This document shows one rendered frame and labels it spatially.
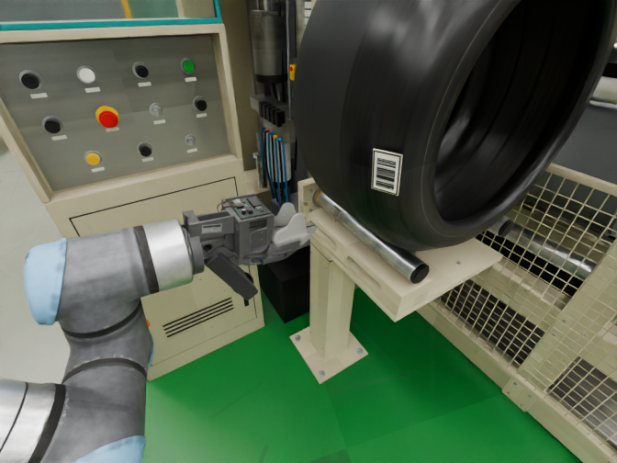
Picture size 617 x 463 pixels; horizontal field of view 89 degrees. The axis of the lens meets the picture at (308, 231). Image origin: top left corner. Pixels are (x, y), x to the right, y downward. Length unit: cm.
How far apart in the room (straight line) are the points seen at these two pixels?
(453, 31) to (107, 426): 54
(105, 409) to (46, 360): 154
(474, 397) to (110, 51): 170
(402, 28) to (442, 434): 136
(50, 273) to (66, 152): 66
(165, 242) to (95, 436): 20
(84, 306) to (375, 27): 46
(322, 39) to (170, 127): 63
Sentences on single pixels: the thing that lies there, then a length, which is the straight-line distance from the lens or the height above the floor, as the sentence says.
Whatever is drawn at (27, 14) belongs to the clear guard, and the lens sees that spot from 97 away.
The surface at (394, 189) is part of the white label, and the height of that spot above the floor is 112.
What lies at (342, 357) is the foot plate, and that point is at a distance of 154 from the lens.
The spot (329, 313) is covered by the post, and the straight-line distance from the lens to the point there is 125.
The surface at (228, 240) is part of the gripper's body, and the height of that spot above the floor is 105.
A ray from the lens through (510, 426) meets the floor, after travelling 162.
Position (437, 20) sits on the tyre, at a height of 130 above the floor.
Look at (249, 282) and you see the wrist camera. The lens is 51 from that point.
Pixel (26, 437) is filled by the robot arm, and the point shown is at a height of 103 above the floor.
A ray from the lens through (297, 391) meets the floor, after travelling 147.
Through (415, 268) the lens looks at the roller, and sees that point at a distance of 62.
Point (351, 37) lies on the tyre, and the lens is 47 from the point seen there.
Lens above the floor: 132
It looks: 37 degrees down
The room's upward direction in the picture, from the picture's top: straight up
